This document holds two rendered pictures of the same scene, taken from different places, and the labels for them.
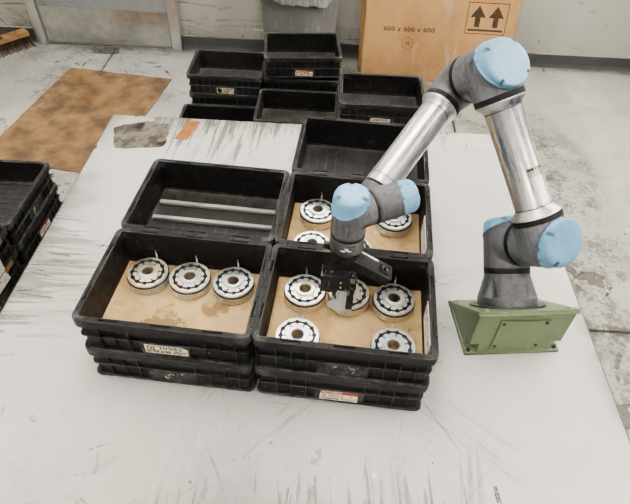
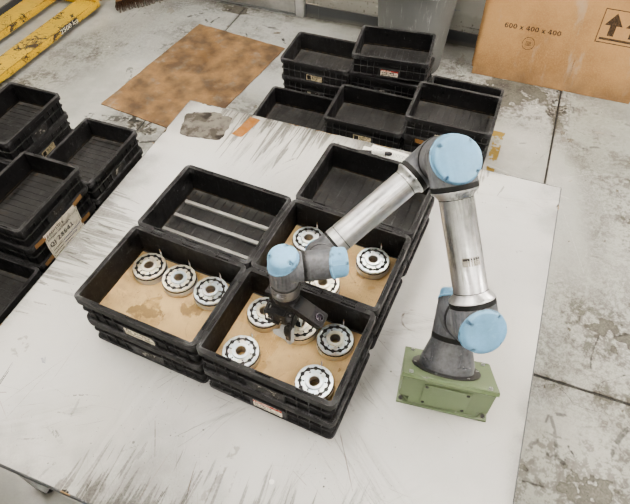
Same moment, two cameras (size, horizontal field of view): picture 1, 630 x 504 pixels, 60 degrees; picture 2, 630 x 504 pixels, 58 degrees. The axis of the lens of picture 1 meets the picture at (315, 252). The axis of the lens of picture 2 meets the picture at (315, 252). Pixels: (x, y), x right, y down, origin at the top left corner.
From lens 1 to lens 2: 0.56 m
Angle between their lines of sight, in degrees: 15
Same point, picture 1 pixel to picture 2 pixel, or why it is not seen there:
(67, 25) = not seen: outside the picture
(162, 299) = (154, 291)
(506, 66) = (454, 164)
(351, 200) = (277, 261)
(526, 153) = (464, 244)
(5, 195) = (100, 152)
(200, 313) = (178, 310)
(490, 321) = (414, 381)
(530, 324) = (452, 393)
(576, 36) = not seen: outside the picture
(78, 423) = (73, 372)
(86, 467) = (67, 408)
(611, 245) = not seen: outside the picture
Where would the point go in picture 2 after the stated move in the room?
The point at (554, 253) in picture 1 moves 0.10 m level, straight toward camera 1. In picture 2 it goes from (471, 340) to (442, 364)
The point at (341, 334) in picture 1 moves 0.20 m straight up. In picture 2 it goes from (280, 358) to (276, 319)
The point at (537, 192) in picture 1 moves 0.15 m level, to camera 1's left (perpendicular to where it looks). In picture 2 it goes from (469, 281) to (408, 265)
